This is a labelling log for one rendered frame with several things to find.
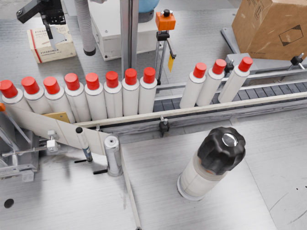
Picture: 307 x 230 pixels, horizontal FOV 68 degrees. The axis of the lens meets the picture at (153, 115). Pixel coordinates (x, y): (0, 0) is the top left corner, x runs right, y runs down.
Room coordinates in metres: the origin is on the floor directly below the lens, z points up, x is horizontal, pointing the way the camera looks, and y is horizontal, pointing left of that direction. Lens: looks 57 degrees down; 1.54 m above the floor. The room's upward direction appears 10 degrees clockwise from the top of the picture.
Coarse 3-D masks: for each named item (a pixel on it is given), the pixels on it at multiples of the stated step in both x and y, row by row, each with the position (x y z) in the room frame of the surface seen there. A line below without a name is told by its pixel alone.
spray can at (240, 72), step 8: (240, 64) 0.55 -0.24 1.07; (248, 64) 0.54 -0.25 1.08; (232, 72) 0.56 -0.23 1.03; (240, 72) 0.54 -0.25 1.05; (248, 72) 0.55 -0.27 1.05; (232, 80) 0.54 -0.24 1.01; (240, 80) 0.53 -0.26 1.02; (224, 88) 0.55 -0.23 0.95; (232, 88) 0.53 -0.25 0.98; (224, 96) 0.54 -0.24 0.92; (232, 96) 0.53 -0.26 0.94
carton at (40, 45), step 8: (32, 32) 0.72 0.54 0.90; (40, 32) 0.72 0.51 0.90; (64, 32) 0.75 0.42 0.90; (32, 40) 0.67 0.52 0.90; (40, 40) 0.68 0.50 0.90; (48, 40) 0.69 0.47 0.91; (64, 40) 0.70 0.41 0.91; (72, 40) 0.71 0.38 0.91; (32, 48) 0.63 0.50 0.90; (40, 48) 0.64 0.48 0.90; (48, 48) 0.65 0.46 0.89; (56, 48) 0.67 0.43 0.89; (64, 48) 0.68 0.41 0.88; (72, 48) 0.70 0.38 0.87; (40, 56) 0.63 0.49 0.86; (48, 56) 0.65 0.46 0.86; (56, 56) 0.66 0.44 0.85; (64, 56) 0.68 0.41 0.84; (72, 56) 0.69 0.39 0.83
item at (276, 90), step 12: (288, 84) 0.70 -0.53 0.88; (300, 84) 0.71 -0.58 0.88; (216, 96) 0.57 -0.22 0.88; (240, 96) 0.59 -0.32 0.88; (252, 96) 0.60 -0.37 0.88; (264, 96) 0.61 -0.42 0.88; (156, 108) 0.47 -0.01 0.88; (168, 108) 0.48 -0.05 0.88; (228, 108) 0.52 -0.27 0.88; (240, 108) 0.54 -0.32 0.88; (144, 120) 0.41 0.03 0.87
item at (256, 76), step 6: (276, 72) 0.67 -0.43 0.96; (282, 72) 0.67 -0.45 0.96; (288, 72) 0.68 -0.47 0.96; (294, 72) 0.68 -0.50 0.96; (300, 72) 0.69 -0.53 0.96; (306, 72) 0.70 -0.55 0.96; (222, 78) 0.59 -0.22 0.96; (246, 78) 0.61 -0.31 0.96; (252, 78) 0.62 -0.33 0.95; (258, 78) 0.63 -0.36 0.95; (168, 84) 0.51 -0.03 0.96; (174, 84) 0.52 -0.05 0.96; (180, 84) 0.52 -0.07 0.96; (156, 90) 0.49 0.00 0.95
